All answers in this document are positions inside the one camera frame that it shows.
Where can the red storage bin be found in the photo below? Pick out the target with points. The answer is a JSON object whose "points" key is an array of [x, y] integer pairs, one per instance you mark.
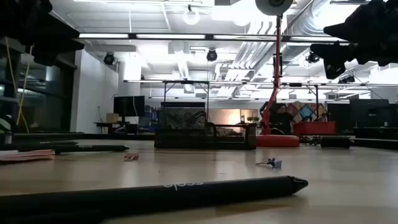
{"points": [[314, 128]]}

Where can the person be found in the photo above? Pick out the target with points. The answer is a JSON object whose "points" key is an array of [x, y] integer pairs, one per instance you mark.
{"points": [[281, 119]]}

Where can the black aluminium table frame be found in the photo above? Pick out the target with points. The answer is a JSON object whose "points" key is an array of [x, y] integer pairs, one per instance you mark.
{"points": [[77, 136]]}

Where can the dark background table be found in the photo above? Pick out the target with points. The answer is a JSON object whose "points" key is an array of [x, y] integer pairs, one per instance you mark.
{"points": [[130, 127]]}

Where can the black ceiling spotlight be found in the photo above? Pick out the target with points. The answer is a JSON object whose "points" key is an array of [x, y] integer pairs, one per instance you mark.
{"points": [[109, 58], [312, 58], [211, 55]]}

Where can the colourful wall picture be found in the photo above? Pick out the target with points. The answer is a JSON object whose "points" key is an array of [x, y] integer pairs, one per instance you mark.
{"points": [[306, 112]]}

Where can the dark background equipment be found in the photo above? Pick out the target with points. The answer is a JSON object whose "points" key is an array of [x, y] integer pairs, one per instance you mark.
{"points": [[367, 115]]}

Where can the blue binder clip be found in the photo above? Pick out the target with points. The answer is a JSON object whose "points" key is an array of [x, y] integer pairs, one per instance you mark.
{"points": [[275, 163]]}

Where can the long ceiling light bar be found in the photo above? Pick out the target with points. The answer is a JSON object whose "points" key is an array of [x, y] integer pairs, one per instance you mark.
{"points": [[171, 36]]}

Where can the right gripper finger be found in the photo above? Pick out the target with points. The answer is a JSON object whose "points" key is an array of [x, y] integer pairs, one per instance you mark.
{"points": [[335, 56], [354, 28]]}

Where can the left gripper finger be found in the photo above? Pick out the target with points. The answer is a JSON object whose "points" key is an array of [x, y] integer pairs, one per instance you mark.
{"points": [[21, 12], [62, 46]]}

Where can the small pink eraser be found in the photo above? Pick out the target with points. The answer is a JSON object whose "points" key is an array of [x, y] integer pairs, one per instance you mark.
{"points": [[131, 156]]}

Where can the black mesh desk organizer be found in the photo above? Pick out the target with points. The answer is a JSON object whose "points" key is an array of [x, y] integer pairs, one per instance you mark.
{"points": [[183, 124]]}

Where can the pink sticky note pad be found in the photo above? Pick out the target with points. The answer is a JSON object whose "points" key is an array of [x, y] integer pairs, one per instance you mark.
{"points": [[25, 155]]}

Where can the red desk lamp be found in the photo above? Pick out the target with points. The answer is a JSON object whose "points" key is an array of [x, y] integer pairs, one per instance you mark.
{"points": [[276, 140]]}

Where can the black computer monitor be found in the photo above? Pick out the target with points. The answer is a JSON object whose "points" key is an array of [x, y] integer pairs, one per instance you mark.
{"points": [[129, 105]]}

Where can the brown cardboard box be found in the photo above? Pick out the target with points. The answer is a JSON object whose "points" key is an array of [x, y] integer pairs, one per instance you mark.
{"points": [[112, 118]]}

